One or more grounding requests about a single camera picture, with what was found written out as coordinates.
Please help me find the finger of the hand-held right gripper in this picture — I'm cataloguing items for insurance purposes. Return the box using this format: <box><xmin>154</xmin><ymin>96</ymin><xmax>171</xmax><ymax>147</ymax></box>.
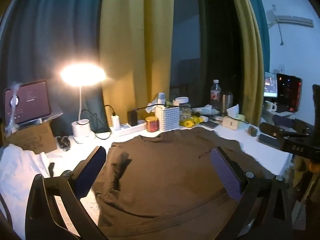
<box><xmin>272</xmin><ymin>114</ymin><xmax>313</xmax><ymax>131</ymax></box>
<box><xmin>259</xmin><ymin>122</ymin><xmax>310</xmax><ymax>138</ymax></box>

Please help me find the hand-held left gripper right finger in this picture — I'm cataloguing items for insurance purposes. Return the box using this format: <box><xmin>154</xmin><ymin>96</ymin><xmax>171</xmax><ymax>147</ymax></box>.
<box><xmin>211</xmin><ymin>146</ymin><xmax>298</xmax><ymax>240</ymax></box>

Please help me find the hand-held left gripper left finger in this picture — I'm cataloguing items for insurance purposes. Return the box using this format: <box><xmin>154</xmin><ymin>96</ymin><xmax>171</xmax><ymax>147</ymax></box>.
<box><xmin>25</xmin><ymin>145</ymin><xmax>107</xmax><ymax>240</ymax></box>

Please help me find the brown printed t-shirt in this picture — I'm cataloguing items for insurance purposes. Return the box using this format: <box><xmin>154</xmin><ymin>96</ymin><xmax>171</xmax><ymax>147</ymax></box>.
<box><xmin>92</xmin><ymin>127</ymin><xmax>275</xmax><ymax>240</ymax></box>

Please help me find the smartphone in clear case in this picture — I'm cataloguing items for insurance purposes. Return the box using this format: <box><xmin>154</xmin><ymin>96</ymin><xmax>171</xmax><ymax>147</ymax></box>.
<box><xmin>258</xmin><ymin>134</ymin><xmax>283</xmax><ymax>148</ymax></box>

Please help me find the white mug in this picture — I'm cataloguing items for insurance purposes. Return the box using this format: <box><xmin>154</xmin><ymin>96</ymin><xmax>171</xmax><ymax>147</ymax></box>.
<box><xmin>264</xmin><ymin>101</ymin><xmax>278</xmax><ymax>112</ymax></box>

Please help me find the white textured tablecloth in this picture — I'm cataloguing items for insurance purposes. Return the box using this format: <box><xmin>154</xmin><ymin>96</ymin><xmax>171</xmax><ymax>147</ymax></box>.
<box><xmin>0</xmin><ymin>122</ymin><xmax>293</xmax><ymax>240</ymax></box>

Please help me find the black computer case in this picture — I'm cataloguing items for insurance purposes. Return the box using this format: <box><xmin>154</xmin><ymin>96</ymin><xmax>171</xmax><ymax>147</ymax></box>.
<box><xmin>275</xmin><ymin>73</ymin><xmax>303</xmax><ymax>113</ymax></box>

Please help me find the tissue box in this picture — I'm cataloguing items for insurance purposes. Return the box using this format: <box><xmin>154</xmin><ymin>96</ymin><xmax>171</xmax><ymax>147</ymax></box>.
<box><xmin>222</xmin><ymin>104</ymin><xmax>247</xmax><ymax>130</ymax></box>

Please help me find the white desk lamp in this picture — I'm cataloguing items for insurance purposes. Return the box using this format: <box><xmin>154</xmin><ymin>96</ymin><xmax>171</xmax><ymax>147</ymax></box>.
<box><xmin>60</xmin><ymin>64</ymin><xmax>107</xmax><ymax>144</ymax></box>

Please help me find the small black tangled item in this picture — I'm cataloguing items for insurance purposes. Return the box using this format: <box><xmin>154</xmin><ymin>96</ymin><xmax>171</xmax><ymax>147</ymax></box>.
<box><xmin>57</xmin><ymin>135</ymin><xmax>72</xmax><ymax>152</ymax></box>

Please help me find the computer monitor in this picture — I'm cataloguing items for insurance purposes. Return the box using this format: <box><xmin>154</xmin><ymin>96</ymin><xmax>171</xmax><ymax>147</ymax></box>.
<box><xmin>264</xmin><ymin>72</ymin><xmax>278</xmax><ymax>98</ymax></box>

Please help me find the steel tumbler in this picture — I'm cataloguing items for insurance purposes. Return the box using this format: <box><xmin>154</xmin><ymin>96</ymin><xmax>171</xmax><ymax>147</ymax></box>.
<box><xmin>221</xmin><ymin>92</ymin><xmax>234</xmax><ymax>115</ymax></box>

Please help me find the white charger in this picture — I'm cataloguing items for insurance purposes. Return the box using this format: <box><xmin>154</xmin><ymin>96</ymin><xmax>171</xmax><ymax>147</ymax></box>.
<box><xmin>111</xmin><ymin>114</ymin><xmax>121</xmax><ymax>130</ymax></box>

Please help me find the white power strip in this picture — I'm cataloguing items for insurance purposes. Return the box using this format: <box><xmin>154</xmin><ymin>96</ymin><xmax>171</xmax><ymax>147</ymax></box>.
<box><xmin>110</xmin><ymin>120</ymin><xmax>147</xmax><ymax>137</ymax></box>

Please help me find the clear plastic bottle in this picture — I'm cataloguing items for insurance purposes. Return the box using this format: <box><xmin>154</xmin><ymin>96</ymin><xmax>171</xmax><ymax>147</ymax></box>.
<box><xmin>210</xmin><ymin>79</ymin><xmax>222</xmax><ymax>110</ymax></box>

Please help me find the yellow snack packet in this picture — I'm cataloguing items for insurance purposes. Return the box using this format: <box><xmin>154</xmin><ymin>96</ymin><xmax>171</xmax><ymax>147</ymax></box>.
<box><xmin>180</xmin><ymin>116</ymin><xmax>204</xmax><ymax>128</ymax></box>

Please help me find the black charger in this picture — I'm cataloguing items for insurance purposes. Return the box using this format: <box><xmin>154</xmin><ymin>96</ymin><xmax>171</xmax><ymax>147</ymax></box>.
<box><xmin>127</xmin><ymin>110</ymin><xmax>139</xmax><ymax>126</ymax></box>

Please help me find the cardboard box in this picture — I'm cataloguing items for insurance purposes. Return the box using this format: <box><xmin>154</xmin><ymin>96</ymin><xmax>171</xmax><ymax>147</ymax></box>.
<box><xmin>5</xmin><ymin>120</ymin><xmax>59</xmax><ymax>155</ymax></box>

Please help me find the crumpled plastic bag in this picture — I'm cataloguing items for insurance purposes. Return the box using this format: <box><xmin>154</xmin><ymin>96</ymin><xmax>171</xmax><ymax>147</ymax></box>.
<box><xmin>192</xmin><ymin>105</ymin><xmax>218</xmax><ymax>117</ymax></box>

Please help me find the white garment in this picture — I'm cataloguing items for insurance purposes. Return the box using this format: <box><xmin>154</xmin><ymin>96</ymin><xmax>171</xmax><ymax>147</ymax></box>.
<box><xmin>0</xmin><ymin>144</ymin><xmax>55</xmax><ymax>230</ymax></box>

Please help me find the red tin can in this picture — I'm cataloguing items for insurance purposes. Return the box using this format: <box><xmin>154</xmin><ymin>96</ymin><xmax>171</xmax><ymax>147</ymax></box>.
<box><xmin>146</xmin><ymin>116</ymin><xmax>159</xmax><ymax>132</ymax></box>

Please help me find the yellow curtain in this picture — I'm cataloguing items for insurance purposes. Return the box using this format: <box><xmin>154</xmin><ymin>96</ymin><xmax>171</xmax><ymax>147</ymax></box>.
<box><xmin>100</xmin><ymin>0</ymin><xmax>174</xmax><ymax>128</ymax></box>
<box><xmin>226</xmin><ymin>0</ymin><xmax>265</xmax><ymax>127</ymax></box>

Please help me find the white perforated basket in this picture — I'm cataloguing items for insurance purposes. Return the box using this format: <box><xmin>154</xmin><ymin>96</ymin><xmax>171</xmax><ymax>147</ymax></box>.
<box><xmin>155</xmin><ymin>106</ymin><xmax>180</xmax><ymax>131</ymax></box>

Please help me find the clear jar with white lid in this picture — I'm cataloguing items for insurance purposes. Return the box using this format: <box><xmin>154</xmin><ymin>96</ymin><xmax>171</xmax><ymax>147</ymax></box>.
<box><xmin>174</xmin><ymin>97</ymin><xmax>191</xmax><ymax>119</ymax></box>

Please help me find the tablet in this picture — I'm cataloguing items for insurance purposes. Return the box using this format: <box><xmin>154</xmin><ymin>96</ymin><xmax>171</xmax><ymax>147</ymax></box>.
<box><xmin>4</xmin><ymin>80</ymin><xmax>53</xmax><ymax>125</ymax></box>

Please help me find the white air conditioner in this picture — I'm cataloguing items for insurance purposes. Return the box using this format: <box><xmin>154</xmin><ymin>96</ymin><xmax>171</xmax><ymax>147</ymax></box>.
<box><xmin>266</xmin><ymin>5</ymin><xmax>314</xmax><ymax>29</ymax></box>

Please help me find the teal curtain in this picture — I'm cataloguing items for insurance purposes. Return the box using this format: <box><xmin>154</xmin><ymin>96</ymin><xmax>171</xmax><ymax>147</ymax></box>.
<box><xmin>0</xmin><ymin>0</ymin><xmax>110</xmax><ymax>135</ymax></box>
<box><xmin>244</xmin><ymin>0</ymin><xmax>271</xmax><ymax>73</ymax></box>

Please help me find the black lamp cable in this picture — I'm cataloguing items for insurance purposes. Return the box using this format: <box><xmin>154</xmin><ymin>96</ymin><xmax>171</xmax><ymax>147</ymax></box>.
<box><xmin>81</xmin><ymin>104</ymin><xmax>117</xmax><ymax>140</ymax></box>

